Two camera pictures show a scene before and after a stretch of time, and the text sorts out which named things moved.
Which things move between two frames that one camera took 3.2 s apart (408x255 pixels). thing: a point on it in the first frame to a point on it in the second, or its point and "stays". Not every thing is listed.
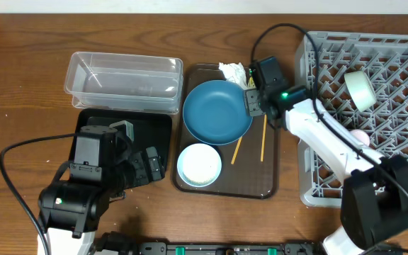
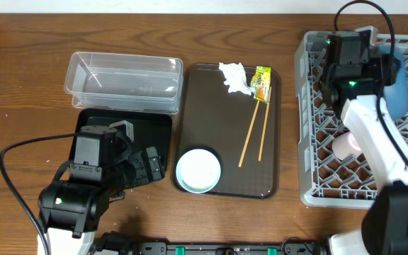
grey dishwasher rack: [377, 83] stays
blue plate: [214, 113] to [397, 97]
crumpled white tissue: [234, 72] stays
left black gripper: [139, 163] stays
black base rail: [194, 248] stays
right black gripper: [250, 100] to [375, 67]
